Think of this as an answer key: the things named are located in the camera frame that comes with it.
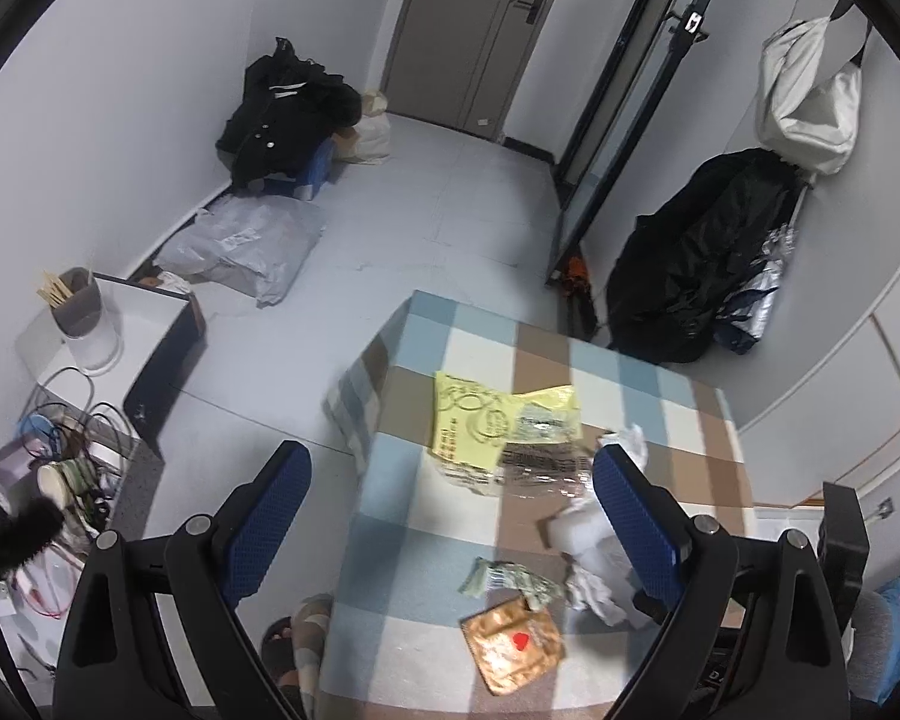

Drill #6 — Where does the black framed glass door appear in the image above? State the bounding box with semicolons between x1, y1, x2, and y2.
544;0;736;287

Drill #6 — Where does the crumpled white plastic wrap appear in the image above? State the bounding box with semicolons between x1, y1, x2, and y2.
544;495;629;578

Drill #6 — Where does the pale green wrapper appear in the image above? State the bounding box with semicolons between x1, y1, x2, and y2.
459;556;563;611

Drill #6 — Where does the gold snack packet red heart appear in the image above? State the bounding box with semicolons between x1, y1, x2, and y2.
460;594;565;697

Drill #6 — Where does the yellow printed plastic bag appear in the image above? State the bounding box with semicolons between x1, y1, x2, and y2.
429;371;524;497

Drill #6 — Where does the white hanging bag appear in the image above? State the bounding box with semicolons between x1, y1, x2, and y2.
755;15;865;177

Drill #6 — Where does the navy blue case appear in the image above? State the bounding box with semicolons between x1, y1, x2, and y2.
122;294;207;458

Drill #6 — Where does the red cable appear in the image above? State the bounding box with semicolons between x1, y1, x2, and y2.
11;547;85;620

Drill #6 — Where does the paper cup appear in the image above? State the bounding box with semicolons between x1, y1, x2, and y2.
36;457;97;520

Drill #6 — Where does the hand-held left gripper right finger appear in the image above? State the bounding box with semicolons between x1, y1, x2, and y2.
591;444;850;720

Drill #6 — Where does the grey cup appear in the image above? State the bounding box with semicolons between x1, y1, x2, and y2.
51;268;106;337

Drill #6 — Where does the grey chair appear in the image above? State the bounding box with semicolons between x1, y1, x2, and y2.
847;585;900;706

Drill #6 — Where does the white translucent jar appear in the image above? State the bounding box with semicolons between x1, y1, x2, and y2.
64;307;125;372

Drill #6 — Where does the black rectangular block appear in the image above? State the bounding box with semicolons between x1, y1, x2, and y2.
821;480;871;616

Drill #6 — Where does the white side table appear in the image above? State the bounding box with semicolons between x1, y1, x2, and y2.
15;274;196;395

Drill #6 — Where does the checked tablecloth table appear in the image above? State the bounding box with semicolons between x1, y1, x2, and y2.
322;290;758;720

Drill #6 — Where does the beige cloth bag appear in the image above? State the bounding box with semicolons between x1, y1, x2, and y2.
335;88;392;166

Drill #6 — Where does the silver blue cloth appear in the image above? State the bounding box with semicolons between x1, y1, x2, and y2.
712;229;796;355

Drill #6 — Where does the blue plastic stool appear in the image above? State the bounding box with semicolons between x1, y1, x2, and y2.
259;141;338;201

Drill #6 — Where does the orange black umbrella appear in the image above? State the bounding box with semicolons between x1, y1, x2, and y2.
559;255;599;338

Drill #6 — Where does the bundle of wooden chopsticks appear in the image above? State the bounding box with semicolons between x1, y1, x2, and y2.
37;270;74;310

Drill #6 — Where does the tangle of cables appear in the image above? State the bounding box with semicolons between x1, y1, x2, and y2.
19;367;134;466

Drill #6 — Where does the crumpled white tissue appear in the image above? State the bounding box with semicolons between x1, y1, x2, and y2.
565;562;653;628
597;424;650;470

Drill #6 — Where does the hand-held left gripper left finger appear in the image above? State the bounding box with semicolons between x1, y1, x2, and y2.
54;440;314;720

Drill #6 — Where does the black furry microphone cover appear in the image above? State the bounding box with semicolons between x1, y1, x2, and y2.
0;439;65;578

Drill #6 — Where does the grey plastic mailing bag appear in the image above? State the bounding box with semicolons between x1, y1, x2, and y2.
154;193;327;308

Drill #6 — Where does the grey speckled box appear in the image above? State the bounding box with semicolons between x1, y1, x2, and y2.
0;390;162;548

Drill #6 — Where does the black hanging coat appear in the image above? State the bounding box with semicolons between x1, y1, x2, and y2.
606;148;805;365

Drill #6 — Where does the white wardrobe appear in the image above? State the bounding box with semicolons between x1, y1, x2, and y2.
735;225;900;511

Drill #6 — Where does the grey door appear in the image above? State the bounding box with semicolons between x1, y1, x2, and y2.
381;0;578;142

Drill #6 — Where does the black jacket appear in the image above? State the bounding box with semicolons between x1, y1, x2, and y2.
216;37;365;185

